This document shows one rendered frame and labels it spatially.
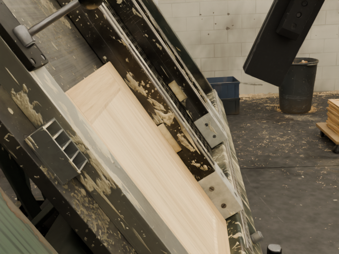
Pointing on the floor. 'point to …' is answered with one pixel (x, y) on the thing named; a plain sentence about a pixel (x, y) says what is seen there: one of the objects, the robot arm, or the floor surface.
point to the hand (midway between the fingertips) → (281, 35)
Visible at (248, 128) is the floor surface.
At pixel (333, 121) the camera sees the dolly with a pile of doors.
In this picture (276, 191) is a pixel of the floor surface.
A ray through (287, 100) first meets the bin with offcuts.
